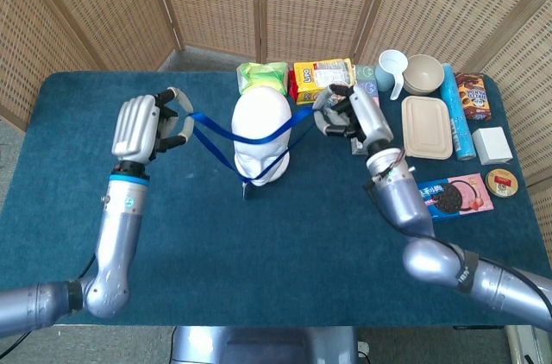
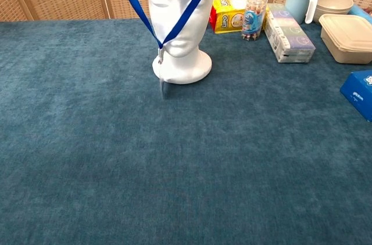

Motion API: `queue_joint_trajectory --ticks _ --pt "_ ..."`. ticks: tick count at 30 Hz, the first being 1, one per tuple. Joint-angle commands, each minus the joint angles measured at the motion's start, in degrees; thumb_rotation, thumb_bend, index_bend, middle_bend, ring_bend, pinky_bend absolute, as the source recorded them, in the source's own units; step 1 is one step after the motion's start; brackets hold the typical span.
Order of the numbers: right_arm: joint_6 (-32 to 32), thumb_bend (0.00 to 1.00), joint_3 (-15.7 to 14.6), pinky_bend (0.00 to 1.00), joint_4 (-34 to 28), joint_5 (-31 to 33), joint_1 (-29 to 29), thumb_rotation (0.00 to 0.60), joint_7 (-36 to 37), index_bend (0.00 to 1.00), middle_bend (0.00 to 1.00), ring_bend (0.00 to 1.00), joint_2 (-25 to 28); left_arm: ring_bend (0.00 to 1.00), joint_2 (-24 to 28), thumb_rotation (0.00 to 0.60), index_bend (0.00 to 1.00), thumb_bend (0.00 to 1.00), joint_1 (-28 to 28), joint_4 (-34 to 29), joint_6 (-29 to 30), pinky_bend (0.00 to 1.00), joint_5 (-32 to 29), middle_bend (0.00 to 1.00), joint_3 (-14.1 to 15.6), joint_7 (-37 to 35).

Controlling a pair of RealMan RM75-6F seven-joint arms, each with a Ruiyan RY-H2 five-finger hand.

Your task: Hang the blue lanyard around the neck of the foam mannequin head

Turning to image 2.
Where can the blue cylindrical tube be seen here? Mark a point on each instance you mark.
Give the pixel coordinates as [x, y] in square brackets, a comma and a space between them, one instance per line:
[360, 12]

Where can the clear snack jar blue label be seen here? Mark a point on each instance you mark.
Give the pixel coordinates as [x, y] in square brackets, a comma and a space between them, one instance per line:
[253, 21]

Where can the blue pink Oreo box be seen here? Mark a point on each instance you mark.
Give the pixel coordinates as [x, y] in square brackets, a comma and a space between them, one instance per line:
[357, 91]

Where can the teal table cloth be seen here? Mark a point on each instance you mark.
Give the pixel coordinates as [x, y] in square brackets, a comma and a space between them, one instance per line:
[116, 155]

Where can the pastel multicolour tissue pack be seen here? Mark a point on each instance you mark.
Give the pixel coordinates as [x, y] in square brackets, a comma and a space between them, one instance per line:
[287, 33]

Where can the beige lidded lunch box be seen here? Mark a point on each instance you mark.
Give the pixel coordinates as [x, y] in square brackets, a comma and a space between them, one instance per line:
[346, 33]

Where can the brown cookie bag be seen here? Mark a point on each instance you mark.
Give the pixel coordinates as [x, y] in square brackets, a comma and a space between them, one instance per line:
[369, 10]

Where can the beige bowl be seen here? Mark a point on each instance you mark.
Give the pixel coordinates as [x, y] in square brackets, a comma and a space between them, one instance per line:
[334, 2]

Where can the yellow snack box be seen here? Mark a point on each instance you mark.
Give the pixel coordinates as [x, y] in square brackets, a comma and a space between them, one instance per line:
[229, 18]

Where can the white and blue ID badge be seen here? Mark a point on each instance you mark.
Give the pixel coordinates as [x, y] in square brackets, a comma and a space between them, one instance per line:
[164, 88]

